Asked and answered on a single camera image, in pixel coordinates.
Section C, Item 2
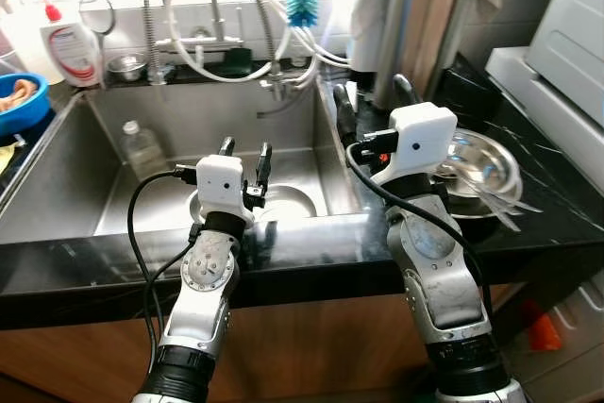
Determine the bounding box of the tall steel utensil canister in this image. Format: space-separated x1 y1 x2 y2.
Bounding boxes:
373 0 473 112

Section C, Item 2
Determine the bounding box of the dark green sponge holder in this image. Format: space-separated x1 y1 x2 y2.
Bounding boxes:
222 47 255 79

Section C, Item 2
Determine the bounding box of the clear plastic bottle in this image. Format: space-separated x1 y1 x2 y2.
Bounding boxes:
120 120 167 183

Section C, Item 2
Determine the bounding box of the chrome faucet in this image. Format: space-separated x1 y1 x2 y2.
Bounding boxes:
156 0 252 57

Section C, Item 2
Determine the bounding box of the steel spoon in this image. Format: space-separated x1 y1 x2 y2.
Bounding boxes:
444 165 544 215

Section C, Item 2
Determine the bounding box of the stainless steel sink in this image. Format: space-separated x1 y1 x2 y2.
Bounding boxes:
0 82 365 244

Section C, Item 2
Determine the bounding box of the brown wooden cabinet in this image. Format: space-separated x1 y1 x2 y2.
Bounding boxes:
0 280 529 403

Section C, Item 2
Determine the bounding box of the white washing machine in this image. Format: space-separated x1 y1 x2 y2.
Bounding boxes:
485 0 604 403

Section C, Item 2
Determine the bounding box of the white red dish soap bottle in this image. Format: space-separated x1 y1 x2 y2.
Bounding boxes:
38 0 104 89

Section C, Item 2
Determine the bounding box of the blue plastic bowl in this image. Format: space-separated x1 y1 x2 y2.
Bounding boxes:
0 73 51 138

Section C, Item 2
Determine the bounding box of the peach rubber glove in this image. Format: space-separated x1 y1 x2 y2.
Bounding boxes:
0 80 39 112

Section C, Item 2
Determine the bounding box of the orange plastic item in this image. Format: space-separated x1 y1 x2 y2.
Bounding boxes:
524 301 563 353

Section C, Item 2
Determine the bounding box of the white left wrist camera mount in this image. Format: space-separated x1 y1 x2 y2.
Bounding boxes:
194 155 249 226

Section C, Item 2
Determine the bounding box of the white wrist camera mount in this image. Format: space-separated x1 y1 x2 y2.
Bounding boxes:
194 155 249 226
372 102 460 186

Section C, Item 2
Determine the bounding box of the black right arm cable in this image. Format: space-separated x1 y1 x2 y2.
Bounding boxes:
344 142 494 324

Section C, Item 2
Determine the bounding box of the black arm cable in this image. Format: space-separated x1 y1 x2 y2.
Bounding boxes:
344 142 494 324
126 167 201 371

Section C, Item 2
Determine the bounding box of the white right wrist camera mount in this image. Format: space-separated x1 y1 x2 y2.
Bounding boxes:
372 102 460 186

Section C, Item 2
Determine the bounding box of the white looped hose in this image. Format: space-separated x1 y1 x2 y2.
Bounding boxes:
165 0 351 84

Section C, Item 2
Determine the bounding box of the arched flexible metal hose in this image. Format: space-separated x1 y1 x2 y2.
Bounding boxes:
208 0 287 94

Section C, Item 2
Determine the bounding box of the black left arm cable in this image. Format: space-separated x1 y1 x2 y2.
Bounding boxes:
126 167 201 371

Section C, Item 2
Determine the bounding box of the straight flexible metal hose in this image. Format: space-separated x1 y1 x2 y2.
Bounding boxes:
141 0 168 85

